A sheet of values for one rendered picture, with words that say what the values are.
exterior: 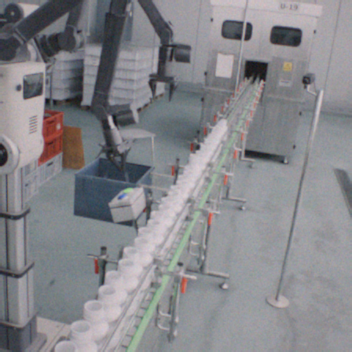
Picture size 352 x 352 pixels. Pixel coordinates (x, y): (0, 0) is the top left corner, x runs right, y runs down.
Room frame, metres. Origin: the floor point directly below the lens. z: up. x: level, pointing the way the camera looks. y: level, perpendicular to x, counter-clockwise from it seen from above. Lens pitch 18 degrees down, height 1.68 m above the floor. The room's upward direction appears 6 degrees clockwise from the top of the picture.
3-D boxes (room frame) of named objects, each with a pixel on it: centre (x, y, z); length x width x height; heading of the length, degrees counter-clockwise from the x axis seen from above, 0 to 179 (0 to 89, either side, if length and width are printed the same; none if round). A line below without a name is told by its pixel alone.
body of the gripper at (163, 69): (1.74, 0.06, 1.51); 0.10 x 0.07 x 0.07; 78
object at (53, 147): (4.48, 1.45, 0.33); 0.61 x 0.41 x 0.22; 171
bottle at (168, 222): (1.24, 0.01, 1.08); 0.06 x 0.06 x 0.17
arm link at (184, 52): (1.74, 0.03, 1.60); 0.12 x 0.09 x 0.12; 81
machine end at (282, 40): (6.82, -1.12, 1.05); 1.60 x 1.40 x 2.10; 169
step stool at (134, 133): (5.24, 0.57, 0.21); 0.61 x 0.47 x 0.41; 42
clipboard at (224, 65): (6.14, -0.56, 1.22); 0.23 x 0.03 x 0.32; 79
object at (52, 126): (4.48, 1.45, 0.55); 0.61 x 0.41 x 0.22; 171
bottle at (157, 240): (1.12, 0.03, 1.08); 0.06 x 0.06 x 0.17
